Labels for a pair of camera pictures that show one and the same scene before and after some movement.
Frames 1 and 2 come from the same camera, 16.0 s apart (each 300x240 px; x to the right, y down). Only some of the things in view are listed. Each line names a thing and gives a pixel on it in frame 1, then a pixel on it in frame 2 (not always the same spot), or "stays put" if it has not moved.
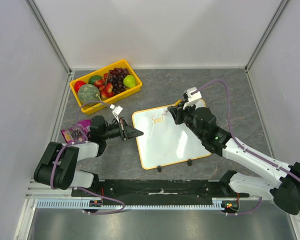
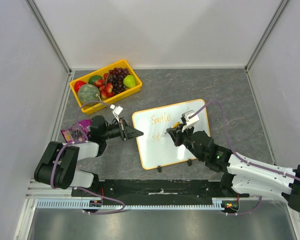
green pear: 129,81 stays put
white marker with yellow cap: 176,104 -> 176,124
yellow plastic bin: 91,109 stays put
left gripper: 130,133 stays put
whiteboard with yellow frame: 164,143 stays put
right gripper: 179,113 -> 178,136
